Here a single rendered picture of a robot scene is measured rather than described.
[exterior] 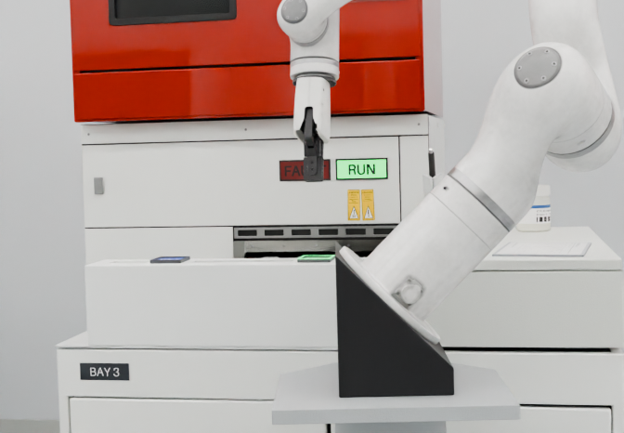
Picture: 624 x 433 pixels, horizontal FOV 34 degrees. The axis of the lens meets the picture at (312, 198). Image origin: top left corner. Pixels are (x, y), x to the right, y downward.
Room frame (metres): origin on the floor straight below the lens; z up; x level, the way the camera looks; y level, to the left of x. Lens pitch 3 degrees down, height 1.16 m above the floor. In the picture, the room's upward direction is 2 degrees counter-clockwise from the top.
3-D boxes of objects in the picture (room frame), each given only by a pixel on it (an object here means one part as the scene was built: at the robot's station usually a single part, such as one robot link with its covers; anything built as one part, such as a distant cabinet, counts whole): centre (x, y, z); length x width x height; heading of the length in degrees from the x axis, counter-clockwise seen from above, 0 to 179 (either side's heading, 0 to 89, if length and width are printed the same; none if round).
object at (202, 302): (1.78, 0.12, 0.89); 0.55 x 0.09 x 0.14; 80
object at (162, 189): (2.38, 0.14, 1.02); 0.82 x 0.03 x 0.40; 80
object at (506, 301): (1.96, -0.37, 0.89); 0.62 x 0.35 x 0.14; 170
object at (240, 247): (2.33, -0.03, 0.89); 0.44 x 0.02 x 0.10; 80
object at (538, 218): (2.16, -0.46, 1.01); 0.07 x 0.07 x 0.10
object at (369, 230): (2.34, -0.04, 0.96); 0.44 x 0.01 x 0.02; 80
